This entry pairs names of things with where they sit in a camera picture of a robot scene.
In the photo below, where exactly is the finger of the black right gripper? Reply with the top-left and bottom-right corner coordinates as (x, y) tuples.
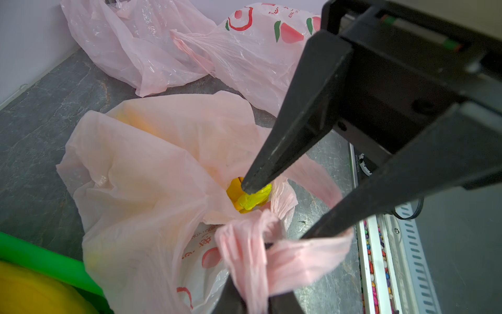
(242, 30), (353, 194)

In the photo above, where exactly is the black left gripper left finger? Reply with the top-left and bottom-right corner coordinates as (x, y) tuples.
(212, 276), (247, 314)

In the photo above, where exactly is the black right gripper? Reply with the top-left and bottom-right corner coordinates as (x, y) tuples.
(303, 1), (501, 239)

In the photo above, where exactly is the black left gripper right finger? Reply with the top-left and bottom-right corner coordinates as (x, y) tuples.
(268, 292), (304, 314)

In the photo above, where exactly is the orange-yellow banana bunch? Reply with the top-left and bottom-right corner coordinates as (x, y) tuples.
(226, 177), (272, 214)

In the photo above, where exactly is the pink peach printed bag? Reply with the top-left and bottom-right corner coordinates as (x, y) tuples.
(171, 3), (321, 116)

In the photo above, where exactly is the plain pink plastic bag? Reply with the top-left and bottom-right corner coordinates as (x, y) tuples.
(61, 1), (216, 97)

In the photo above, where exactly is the yellow banana bunch in basket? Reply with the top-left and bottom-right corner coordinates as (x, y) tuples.
(1, 261), (98, 313)

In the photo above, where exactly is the green plastic basket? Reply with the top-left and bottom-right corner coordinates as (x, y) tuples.
(1, 232), (113, 313)

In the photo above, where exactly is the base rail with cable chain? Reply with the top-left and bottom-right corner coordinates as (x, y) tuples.
(348, 143), (444, 314)

